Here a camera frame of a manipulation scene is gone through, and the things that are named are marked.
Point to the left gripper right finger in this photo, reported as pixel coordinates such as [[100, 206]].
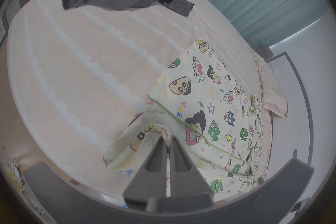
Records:
[[195, 182]]

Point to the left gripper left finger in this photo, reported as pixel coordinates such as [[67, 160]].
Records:
[[137, 183]]

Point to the white printed pyjama top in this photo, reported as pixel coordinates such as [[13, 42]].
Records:
[[210, 102]]

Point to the bed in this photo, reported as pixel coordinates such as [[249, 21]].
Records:
[[78, 60]]

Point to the pink striped pillow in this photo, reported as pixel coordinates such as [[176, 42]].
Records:
[[271, 86]]

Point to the white printed garment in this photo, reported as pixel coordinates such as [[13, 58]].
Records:
[[11, 174]]

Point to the grey bedside table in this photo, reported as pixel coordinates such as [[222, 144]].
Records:
[[259, 48]]

